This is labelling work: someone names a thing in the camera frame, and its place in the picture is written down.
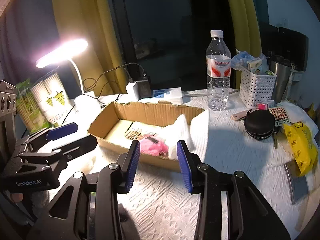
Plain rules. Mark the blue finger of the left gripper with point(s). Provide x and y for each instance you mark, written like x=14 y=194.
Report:
x=78 y=147
x=62 y=131

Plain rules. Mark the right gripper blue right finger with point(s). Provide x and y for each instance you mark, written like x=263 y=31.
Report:
x=189 y=162

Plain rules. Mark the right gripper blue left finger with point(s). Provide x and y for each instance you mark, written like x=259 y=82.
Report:
x=128 y=165

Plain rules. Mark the white paper towel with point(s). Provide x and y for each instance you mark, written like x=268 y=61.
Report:
x=171 y=134

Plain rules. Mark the pink plush toy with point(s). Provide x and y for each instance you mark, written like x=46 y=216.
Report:
x=154 y=147

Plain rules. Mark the person's hand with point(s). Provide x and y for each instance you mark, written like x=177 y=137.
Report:
x=16 y=197

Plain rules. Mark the green paper cup pack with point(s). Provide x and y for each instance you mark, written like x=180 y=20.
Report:
x=28 y=109

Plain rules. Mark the white desk lamp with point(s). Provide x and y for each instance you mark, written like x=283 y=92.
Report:
x=63 y=57

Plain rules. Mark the brown cardboard box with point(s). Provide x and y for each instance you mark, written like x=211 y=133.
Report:
x=118 y=124

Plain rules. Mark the white textured table cloth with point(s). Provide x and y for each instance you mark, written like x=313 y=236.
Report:
x=162 y=208

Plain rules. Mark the white charger plug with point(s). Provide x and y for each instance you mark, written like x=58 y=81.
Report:
x=132 y=91

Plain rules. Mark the white power strip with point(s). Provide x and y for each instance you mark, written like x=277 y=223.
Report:
x=170 y=95

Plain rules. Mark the black round zip case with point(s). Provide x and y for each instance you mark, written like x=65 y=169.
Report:
x=259 y=124

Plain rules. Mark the white perforated basket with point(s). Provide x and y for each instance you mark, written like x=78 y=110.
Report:
x=256 y=88

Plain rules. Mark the checkered card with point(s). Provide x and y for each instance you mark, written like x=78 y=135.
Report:
x=280 y=116

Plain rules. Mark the grey notebook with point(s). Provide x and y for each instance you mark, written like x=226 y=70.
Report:
x=298 y=185

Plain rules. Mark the clear water bottle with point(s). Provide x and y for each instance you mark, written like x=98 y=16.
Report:
x=218 y=61

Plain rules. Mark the yellow plastic bag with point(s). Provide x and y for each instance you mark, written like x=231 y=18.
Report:
x=304 y=150

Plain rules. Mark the yellow curtain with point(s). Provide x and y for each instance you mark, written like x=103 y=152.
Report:
x=100 y=64

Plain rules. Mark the steel thermos cup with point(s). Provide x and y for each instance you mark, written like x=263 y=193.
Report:
x=282 y=87

